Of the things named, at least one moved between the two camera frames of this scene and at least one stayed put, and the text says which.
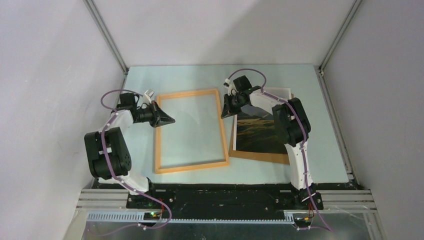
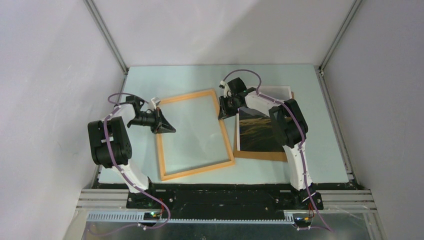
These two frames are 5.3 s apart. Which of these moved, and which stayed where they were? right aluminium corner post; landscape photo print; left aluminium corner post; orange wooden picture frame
Moved: orange wooden picture frame
Stayed: right aluminium corner post; landscape photo print; left aluminium corner post
